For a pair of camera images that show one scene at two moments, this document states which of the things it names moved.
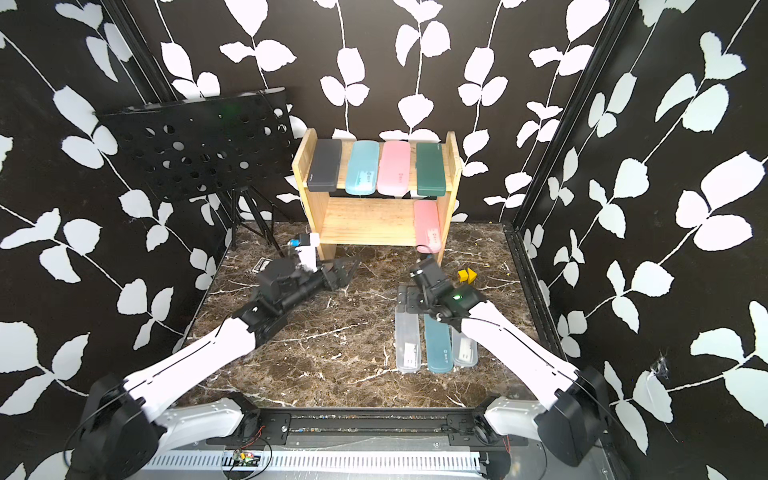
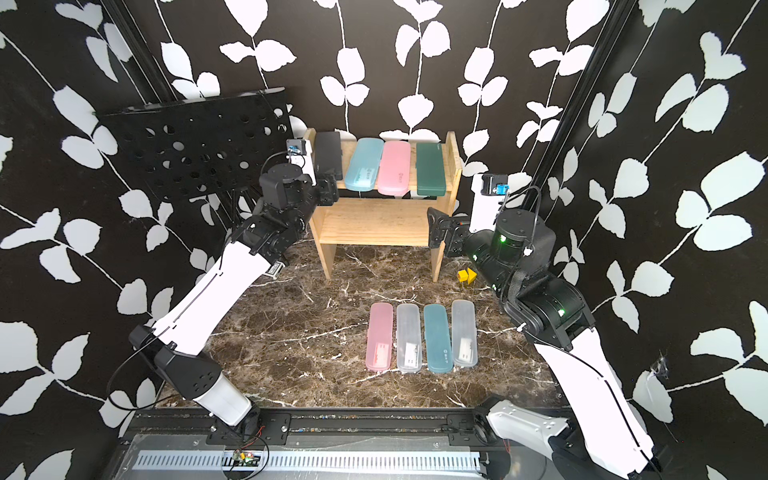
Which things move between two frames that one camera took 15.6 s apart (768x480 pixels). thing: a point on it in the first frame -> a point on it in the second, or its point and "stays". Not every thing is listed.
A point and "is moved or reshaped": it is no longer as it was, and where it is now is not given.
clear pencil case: (408, 342) stays
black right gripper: (413, 293) -> (450, 229)
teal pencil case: (439, 345) stays
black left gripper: (340, 280) -> (327, 189)
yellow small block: (470, 275) stays
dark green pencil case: (430, 169) stays
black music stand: (195, 149) stays
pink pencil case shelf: (427, 227) -> (379, 353)
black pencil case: (325, 166) is moved or reshaped
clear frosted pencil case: (465, 350) stays
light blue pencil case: (363, 168) stays
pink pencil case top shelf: (394, 174) stays
